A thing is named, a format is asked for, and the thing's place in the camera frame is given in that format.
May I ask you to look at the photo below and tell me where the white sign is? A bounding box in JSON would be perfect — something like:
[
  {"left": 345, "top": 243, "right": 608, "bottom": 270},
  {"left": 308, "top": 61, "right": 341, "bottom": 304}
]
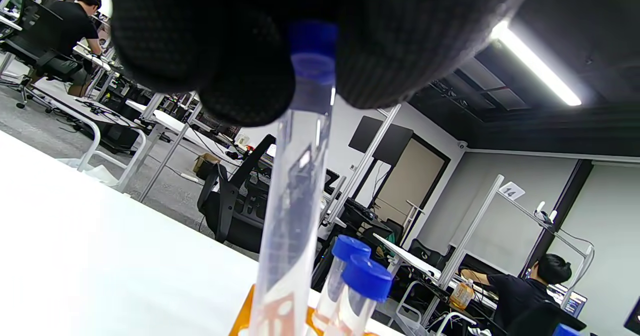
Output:
[{"left": 499, "top": 181, "right": 526, "bottom": 201}]

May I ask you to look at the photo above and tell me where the black wall panel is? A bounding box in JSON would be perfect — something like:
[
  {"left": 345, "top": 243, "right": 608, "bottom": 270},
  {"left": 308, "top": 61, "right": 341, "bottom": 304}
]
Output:
[{"left": 348, "top": 115, "right": 414, "bottom": 167}]

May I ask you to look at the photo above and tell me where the white metal frame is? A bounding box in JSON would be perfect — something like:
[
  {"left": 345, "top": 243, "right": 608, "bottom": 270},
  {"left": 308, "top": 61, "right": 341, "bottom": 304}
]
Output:
[
  {"left": 325, "top": 104, "right": 402, "bottom": 227},
  {"left": 421, "top": 174, "right": 597, "bottom": 327}
]

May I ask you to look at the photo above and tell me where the white desk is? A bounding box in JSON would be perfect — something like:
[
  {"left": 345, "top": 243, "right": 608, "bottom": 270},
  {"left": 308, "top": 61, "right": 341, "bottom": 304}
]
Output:
[{"left": 124, "top": 99, "right": 242, "bottom": 162}]

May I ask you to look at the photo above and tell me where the brown door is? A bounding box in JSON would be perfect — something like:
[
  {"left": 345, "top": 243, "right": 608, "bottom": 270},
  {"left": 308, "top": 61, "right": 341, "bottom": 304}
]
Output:
[{"left": 371, "top": 135, "right": 452, "bottom": 229}]

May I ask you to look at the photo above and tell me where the orange test tube rack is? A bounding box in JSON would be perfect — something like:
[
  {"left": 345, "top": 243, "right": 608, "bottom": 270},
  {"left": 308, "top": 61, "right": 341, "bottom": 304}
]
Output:
[{"left": 229, "top": 283, "right": 381, "bottom": 336}]

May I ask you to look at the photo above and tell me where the orange bottle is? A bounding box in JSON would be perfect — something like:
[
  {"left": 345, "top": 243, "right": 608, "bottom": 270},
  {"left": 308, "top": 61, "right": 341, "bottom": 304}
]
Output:
[{"left": 449, "top": 278, "right": 475, "bottom": 311}]

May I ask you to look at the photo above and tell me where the laptop screen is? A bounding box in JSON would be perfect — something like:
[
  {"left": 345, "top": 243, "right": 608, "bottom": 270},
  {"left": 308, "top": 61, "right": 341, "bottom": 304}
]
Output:
[{"left": 561, "top": 289, "right": 589, "bottom": 317}]

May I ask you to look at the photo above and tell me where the white desk leg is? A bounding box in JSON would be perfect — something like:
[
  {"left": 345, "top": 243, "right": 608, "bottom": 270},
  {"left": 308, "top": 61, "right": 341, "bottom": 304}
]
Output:
[{"left": 139, "top": 93, "right": 204, "bottom": 202}]

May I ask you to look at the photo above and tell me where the ceiling light strip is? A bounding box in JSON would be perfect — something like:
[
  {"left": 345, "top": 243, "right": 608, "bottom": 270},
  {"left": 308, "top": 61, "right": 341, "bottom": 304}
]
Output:
[{"left": 491, "top": 21, "right": 584, "bottom": 108}]

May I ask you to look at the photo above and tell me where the person's left hand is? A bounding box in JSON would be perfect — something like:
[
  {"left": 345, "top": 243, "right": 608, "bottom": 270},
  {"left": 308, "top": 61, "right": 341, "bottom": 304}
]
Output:
[{"left": 107, "top": 0, "right": 540, "bottom": 127}]

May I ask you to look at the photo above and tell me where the cardboard box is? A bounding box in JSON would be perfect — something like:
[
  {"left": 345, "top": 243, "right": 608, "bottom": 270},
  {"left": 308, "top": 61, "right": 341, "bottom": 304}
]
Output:
[{"left": 193, "top": 153, "right": 221, "bottom": 180}]

